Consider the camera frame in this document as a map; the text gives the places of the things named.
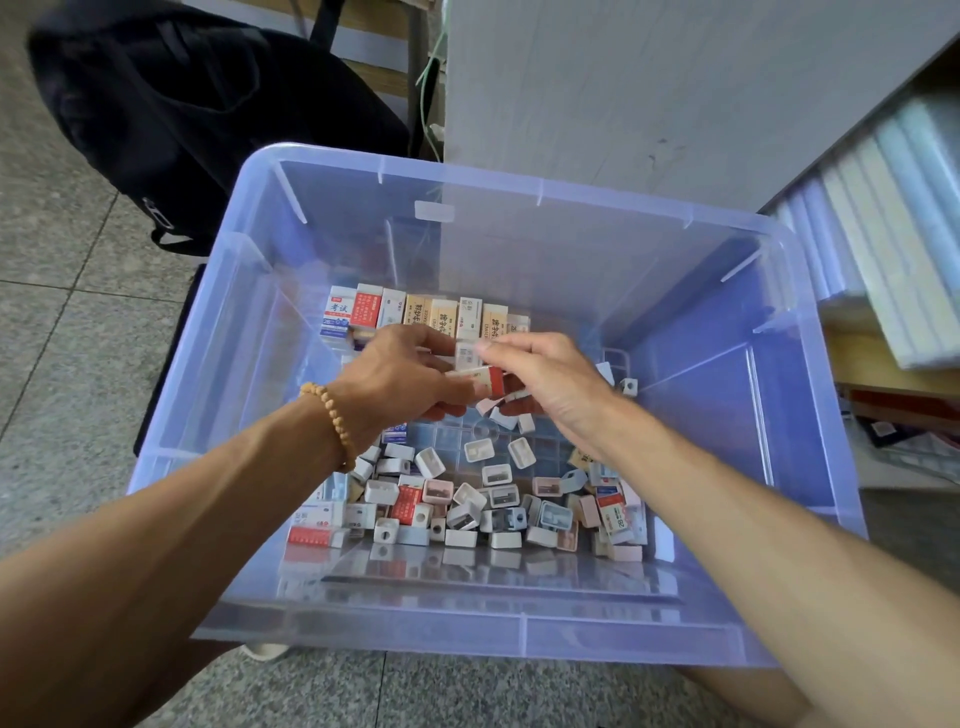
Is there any person's right forearm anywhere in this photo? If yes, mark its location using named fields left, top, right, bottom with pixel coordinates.
left=592, top=405, right=960, bottom=728

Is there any pile of boxed erasers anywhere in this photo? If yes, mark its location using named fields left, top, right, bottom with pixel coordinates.
left=285, top=360, right=650, bottom=564

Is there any row of erasers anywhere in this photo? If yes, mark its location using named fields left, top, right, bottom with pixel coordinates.
left=321, top=282, right=534, bottom=350

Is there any person's right hand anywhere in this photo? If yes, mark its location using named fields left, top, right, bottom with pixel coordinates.
left=477, top=330, right=624, bottom=459

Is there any person's left hand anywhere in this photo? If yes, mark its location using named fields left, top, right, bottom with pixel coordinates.
left=322, top=322, right=489, bottom=459

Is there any white cabinet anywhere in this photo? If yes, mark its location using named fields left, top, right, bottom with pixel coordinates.
left=442, top=0, right=960, bottom=212

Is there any cardboard box with papers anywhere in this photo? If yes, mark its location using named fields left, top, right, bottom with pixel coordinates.
left=180, top=0, right=437, bottom=77

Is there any black backpack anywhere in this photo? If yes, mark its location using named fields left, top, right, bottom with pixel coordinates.
left=27, top=0, right=414, bottom=257

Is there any beaded wooden bracelet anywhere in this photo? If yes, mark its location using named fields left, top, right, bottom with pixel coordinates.
left=300, top=381, right=359, bottom=474

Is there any person's left forearm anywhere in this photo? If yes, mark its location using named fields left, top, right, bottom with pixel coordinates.
left=0, top=405, right=354, bottom=728

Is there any red label eraser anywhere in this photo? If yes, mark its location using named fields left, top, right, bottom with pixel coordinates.
left=477, top=364, right=519, bottom=404

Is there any stack of white blue books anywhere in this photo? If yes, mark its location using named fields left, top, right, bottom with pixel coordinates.
left=772, top=90, right=960, bottom=369

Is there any clear plastic storage bin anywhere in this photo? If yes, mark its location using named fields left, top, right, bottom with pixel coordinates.
left=127, top=142, right=869, bottom=669

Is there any green cable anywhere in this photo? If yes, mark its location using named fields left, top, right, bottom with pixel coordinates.
left=415, top=15, right=449, bottom=159

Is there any person's right leg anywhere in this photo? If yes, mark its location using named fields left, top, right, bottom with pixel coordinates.
left=682, top=660, right=842, bottom=728

